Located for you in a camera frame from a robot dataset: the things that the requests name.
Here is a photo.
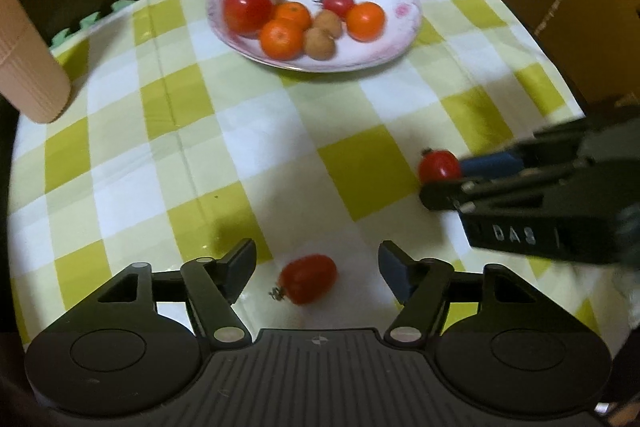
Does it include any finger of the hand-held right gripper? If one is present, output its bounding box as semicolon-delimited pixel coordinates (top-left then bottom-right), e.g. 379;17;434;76
419;159;591;210
460;129;591;180

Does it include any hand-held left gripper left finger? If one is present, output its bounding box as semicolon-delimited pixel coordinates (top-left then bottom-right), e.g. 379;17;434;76
85;238;257;350

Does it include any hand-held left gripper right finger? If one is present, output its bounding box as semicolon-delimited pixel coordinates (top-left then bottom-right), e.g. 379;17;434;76
378;241;551;350

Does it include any green foam mat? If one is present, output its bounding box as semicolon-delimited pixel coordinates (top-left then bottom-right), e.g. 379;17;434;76
47;0;241;50

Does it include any round cherry tomato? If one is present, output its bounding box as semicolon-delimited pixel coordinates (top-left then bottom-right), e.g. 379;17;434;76
312;0;356;18
418;148;463;185

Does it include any large red tomato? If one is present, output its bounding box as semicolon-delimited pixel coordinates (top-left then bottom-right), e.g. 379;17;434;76
223;0;275;35

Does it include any mandarin orange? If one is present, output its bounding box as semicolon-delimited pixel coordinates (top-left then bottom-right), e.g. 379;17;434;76
259;19;306;62
274;1;313;30
345;2;387;42

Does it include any pink ribbed container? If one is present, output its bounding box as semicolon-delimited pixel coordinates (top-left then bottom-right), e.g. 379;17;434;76
0;0;72;125

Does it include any oblong cherry tomato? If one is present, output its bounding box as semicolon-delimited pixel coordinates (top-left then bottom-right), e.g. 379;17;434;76
270;254;338;306

